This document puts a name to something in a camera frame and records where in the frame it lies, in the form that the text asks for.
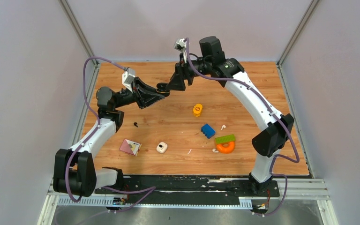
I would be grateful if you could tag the white earbud charging case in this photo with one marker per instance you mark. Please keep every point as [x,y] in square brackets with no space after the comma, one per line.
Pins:
[162,147]

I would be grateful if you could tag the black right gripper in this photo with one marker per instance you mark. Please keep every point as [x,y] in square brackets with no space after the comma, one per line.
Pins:
[182,72]

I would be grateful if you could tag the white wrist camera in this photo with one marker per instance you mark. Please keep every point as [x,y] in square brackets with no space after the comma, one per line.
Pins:
[127,78]
[181,46]

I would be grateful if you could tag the yellow toy sign block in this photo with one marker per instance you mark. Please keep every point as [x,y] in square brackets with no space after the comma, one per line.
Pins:
[197,110]

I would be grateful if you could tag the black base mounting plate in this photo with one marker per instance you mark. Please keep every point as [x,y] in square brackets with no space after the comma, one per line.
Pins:
[193,189]

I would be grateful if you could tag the aluminium frame rail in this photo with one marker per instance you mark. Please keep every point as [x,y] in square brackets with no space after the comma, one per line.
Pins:
[293,188]

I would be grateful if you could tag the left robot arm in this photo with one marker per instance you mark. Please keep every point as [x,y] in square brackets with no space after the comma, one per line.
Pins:
[74,170]

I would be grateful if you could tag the blue toy building block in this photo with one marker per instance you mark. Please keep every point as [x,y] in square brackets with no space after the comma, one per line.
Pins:
[208,131]

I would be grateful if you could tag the green toy building plate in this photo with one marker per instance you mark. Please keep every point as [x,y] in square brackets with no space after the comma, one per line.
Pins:
[225,139]

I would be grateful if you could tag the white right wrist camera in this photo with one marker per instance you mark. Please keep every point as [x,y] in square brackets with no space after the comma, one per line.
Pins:
[181,46]

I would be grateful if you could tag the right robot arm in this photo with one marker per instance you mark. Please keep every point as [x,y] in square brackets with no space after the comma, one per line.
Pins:
[275,127]

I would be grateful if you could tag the glossy black earbud charging case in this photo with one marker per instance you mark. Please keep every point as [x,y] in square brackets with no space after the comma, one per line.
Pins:
[162,87]

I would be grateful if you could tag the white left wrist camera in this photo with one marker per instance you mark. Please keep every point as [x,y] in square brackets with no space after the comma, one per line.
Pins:
[127,78]

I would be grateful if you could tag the pink patterned card box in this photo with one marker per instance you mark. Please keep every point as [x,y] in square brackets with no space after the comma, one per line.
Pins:
[130,147]

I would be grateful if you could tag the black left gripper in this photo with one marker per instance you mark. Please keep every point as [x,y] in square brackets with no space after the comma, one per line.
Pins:
[144,95]

